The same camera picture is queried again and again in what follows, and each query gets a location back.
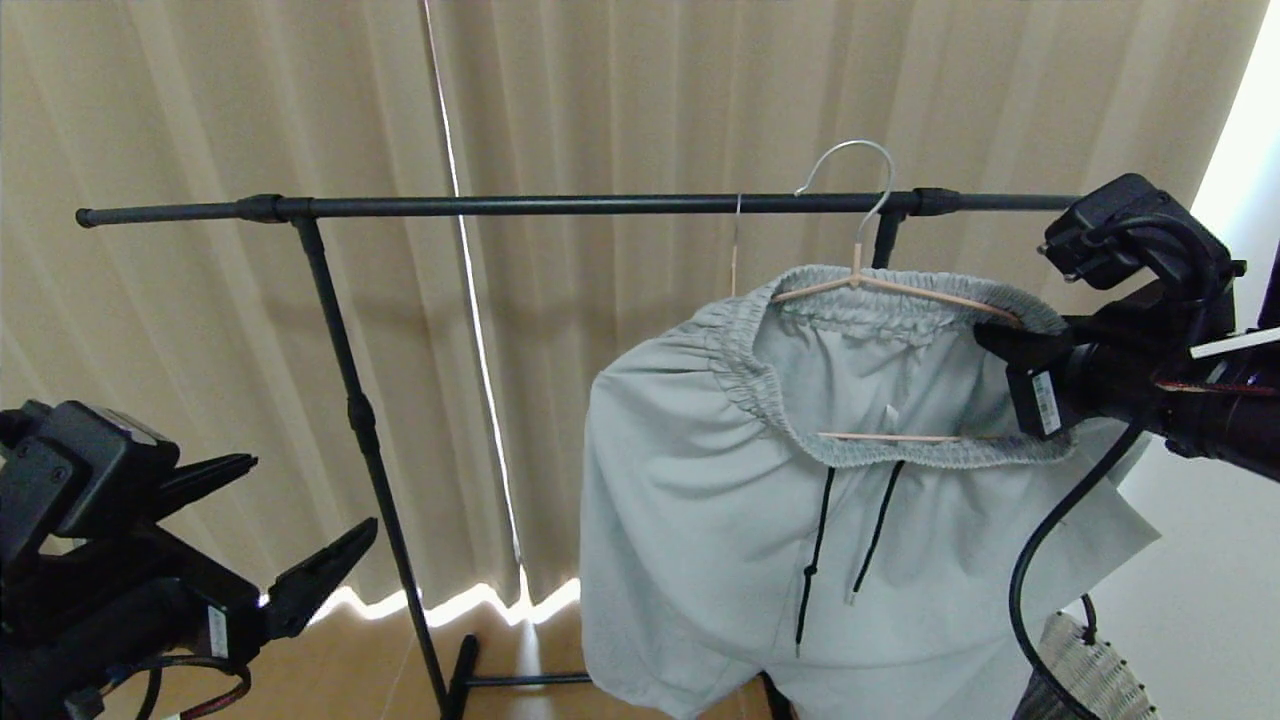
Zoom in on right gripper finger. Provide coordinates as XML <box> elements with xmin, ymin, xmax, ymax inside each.
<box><xmin>975</xmin><ymin>320</ymin><xmax>1071</xmax><ymax>366</ymax></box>

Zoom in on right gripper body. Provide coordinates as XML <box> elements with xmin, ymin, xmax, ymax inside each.
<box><xmin>1003</xmin><ymin>335</ymin><xmax>1171</xmax><ymax>438</ymax></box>

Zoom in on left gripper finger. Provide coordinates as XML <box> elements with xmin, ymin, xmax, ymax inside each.
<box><xmin>262</xmin><ymin>517</ymin><xmax>379</xmax><ymax>641</ymax></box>
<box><xmin>150</xmin><ymin>453</ymin><xmax>259</xmax><ymax>521</ymax></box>

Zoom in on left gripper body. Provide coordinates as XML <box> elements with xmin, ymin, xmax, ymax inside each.
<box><xmin>0</xmin><ymin>525</ymin><xmax>266</xmax><ymax>691</ymax></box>

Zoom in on pale grey shorts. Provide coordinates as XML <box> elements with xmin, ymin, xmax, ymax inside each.
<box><xmin>578</xmin><ymin>264</ymin><xmax>1163</xmax><ymax>720</ymax></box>

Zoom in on white laundry basket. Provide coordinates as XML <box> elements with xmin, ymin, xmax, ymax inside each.
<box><xmin>1012</xmin><ymin>595</ymin><xmax>1161</xmax><ymax>720</ymax></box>

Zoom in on black clothes rack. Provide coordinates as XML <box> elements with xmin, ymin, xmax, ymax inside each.
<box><xmin>75</xmin><ymin>188</ymin><xmax>1086</xmax><ymax>720</ymax></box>

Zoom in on beige curtain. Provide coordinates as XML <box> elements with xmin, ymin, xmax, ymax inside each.
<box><xmin>0</xmin><ymin>0</ymin><xmax>1271</xmax><ymax>629</ymax></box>

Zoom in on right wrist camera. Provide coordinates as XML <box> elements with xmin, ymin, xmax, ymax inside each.
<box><xmin>1038</xmin><ymin>173</ymin><xmax>1246</xmax><ymax>301</ymax></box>

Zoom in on black cable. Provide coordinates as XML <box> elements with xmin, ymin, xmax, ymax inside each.
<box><xmin>1008</xmin><ymin>412</ymin><xmax>1151</xmax><ymax>720</ymax></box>

